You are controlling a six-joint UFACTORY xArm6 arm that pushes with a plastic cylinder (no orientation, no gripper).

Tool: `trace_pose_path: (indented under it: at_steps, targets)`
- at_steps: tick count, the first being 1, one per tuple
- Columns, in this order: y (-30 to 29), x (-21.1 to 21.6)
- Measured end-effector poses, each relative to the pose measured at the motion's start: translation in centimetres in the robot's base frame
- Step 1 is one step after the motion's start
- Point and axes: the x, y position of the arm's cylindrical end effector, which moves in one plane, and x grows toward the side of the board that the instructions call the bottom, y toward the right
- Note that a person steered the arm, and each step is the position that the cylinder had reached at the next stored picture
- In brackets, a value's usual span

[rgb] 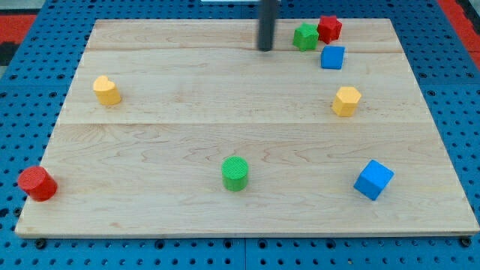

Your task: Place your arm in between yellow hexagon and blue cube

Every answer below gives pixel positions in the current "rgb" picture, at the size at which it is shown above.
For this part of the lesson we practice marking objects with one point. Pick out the yellow hexagon block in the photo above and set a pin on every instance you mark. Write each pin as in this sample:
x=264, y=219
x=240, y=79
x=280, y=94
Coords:
x=346, y=101

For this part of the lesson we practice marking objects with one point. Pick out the small blue cube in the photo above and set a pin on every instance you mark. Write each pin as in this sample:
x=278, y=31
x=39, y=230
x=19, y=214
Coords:
x=332, y=57

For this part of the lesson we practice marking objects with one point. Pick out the large blue cube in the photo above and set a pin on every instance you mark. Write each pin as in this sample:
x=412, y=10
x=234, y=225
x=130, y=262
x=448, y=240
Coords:
x=373, y=179

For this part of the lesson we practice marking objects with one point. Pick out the green cylinder block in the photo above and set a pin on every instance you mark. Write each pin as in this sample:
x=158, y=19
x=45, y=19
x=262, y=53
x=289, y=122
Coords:
x=235, y=173

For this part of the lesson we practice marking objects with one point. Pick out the wooden board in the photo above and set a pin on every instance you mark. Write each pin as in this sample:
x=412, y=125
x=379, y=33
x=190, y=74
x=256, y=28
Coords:
x=197, y=91

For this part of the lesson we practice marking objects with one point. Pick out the green star block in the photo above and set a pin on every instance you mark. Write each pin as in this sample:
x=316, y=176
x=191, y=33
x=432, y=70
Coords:
x=305, y=37

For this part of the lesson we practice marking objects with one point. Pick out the red star block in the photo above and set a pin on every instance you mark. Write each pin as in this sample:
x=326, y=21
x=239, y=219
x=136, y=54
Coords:
x=329, y=28

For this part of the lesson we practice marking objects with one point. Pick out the yellow heart block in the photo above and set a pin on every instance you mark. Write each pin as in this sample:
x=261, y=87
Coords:
x=106, y=91

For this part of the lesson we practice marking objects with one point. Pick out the red cylinder block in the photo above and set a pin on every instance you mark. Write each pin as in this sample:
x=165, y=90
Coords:
x=37, y=183

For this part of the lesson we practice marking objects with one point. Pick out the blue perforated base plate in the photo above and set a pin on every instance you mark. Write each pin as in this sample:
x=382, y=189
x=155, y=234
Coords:
x=37, y=79

